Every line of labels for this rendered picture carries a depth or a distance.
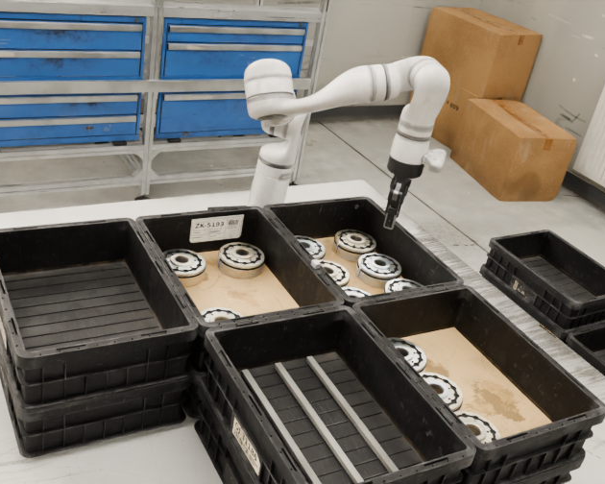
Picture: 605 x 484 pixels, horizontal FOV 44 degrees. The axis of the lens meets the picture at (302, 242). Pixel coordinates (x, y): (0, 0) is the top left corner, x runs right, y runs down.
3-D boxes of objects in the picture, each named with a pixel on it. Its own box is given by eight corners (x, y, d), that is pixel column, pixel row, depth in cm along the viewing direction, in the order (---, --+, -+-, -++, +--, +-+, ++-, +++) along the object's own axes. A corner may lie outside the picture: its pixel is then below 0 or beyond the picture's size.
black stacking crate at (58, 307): (-17, 282, 148) (-20, 232, 143) (129, 264, 163) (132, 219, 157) (20, 417, 119) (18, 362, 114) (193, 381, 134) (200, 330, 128)
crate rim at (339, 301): (132, 226, 158) (133, 216, 157) (258, 214, 172) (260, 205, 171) (200, 339, 129) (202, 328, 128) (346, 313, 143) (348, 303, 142)
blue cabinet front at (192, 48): (154, 138, 344) (163, 16, 317) (288, 131, 381) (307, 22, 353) (157, 140, 342) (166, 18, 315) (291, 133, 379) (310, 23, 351)
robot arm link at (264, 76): (239, 59, 138) (253, 84, 163) (245, 109, 138) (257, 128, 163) (288, 52, 138) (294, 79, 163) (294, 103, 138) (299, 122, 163)
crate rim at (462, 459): (200, 339, 129) (202, 328, 128) (346, 313, 143) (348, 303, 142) (308, 519, 100) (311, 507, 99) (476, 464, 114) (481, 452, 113)
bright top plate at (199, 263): (149, 255, 159) (149, 253, 158) (191, 247, 164) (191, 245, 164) (170, 280, 152) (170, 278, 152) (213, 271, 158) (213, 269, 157)
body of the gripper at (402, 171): (395, 142, 158) (384, 181, 163) (387, 156, 151) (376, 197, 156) (428, 152, 157) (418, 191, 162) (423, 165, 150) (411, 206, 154)
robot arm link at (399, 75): (437, 51, 149) (370, 57, 147) (452, 64, 142) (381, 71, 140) (435, 84, 153) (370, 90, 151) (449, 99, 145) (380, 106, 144)
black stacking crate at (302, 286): (131, 264, 163) (133, 219, 157) (253, 250, 177) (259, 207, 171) (195, 380, 134) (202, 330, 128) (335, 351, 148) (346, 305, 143)
